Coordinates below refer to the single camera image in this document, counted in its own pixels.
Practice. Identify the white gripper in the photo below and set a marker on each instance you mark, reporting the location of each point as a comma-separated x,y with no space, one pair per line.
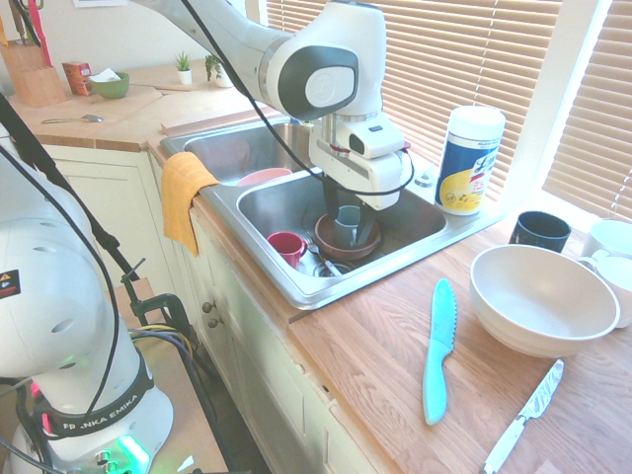
368,178

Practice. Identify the teal serrated plastic knife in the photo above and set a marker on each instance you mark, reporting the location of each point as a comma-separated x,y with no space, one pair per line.
437,355

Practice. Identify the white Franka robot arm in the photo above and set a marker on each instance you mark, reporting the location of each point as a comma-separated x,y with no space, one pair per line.
316,49

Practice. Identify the stainless steel double sink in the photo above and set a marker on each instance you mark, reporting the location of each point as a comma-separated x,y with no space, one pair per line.
276,207

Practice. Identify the chrome sink hole cover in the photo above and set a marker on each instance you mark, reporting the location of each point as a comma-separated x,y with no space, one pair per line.
424,177

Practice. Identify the wooden knife block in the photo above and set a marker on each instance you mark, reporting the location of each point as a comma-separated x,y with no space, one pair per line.
34,81

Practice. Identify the grey-blue mug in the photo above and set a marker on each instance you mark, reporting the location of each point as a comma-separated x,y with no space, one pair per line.
347,219

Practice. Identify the brown wooden bowl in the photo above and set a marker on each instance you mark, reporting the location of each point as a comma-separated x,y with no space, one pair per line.
328,242

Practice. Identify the metal drain strainer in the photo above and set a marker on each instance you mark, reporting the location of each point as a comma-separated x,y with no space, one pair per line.
313,269

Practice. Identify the red mug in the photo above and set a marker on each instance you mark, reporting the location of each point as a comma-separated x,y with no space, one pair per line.
286,247

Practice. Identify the disinfecting wipes canister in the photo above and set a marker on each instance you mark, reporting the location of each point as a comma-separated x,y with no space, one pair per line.
469,163

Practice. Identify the cream kitchen cabinet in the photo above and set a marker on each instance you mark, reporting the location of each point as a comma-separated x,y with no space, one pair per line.
261,355

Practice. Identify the round cabinet knob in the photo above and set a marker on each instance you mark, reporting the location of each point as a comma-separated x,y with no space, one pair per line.
209,306
214,323

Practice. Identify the orange dish cloth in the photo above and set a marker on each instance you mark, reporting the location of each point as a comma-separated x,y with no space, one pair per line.
180,197

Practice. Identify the wide wooden window blind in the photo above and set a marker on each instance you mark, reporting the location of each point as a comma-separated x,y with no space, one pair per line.
444,59

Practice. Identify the trailing plant in white pot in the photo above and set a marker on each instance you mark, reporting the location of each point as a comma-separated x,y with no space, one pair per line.
222,76

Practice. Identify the black mug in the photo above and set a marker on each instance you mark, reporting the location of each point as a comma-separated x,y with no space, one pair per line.
538,237

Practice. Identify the large cream bowl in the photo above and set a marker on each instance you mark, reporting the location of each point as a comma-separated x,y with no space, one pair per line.
533,296

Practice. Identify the green metal clamp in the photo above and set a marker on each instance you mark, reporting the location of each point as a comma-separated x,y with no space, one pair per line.
168,306

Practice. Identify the small plant in white pot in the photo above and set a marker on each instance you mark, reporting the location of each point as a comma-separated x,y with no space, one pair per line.
184,74

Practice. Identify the white mug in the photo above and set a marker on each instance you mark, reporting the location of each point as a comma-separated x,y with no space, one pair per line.
619,286
609,237

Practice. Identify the narrow wooden window blind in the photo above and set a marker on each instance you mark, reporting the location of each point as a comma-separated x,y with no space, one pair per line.
597,123

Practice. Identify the green bowl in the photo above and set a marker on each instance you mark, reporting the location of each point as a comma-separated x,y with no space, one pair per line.
112,88

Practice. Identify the metal spoon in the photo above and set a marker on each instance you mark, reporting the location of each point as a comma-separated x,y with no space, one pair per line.
91,118

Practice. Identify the white tissue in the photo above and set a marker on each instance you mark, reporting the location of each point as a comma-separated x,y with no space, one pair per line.
104,76

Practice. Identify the red cardboard box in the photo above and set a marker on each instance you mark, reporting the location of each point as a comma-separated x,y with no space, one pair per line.
75,79

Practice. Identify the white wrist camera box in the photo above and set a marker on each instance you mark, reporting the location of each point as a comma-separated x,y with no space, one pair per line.
375,140

